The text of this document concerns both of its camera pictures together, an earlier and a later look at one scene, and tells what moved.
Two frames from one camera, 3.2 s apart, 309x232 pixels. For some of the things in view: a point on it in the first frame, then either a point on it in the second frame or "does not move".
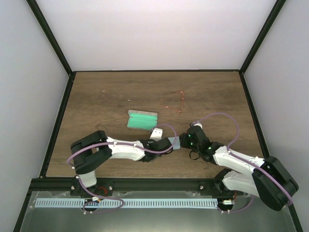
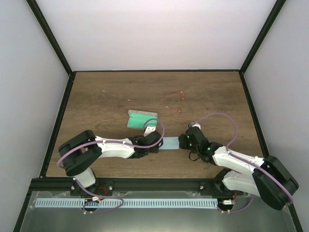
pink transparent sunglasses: (173, 100) does not move
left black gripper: (160, 155) to (155, 150)
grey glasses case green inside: (142, 120) does not move
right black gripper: (183, 141) does not move
